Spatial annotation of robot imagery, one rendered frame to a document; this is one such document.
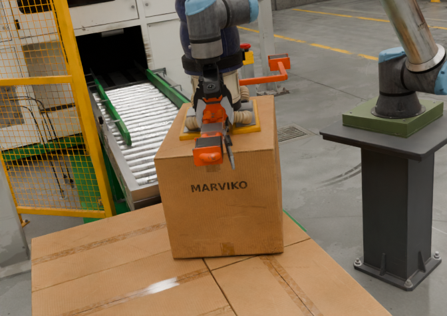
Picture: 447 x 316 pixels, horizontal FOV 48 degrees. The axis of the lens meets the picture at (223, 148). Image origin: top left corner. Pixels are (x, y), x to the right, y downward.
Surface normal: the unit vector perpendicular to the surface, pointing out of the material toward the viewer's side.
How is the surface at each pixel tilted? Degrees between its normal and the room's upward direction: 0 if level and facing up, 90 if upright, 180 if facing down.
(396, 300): 0
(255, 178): 90
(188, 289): 0
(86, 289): 0
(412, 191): 90
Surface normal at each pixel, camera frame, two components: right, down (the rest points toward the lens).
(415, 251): 0.67, 0.20
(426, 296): -0.12, -0.92
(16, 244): 0.34, 0.31
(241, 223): -0.09, 0.39
